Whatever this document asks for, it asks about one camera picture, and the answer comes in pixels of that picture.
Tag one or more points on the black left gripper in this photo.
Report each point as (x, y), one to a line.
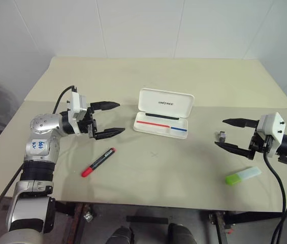
(87, 125)

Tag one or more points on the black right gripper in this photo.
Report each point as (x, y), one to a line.
(259, 142)

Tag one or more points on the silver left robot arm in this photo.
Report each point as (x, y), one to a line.
(43, 124)

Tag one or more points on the small grey black block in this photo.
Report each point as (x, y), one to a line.
(222, 136)

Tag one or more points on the white open pencil case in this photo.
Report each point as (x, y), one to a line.
(162, 114)

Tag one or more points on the green capped translucent eraser box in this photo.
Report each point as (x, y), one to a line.
(243, 175)

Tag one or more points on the red and black marker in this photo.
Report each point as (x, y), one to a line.
(98, 162)

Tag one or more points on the small crumpled silver object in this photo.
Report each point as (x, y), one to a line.
(88, 216)

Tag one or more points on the flat black bar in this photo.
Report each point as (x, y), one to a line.
(147, 219)

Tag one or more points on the rusty metal table leg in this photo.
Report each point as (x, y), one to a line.
(76, 223)

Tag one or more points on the dark rounded shape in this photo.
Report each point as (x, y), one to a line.
(182, 235)
(120, 236)

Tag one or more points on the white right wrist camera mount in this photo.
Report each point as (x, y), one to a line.
(272, 127)

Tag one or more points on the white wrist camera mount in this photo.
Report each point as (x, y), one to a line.
(75, 103)
(272, 127)

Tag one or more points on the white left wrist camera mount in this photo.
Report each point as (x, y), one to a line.
(75, 103)

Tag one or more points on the black metal table frame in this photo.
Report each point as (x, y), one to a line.
(222, 226)

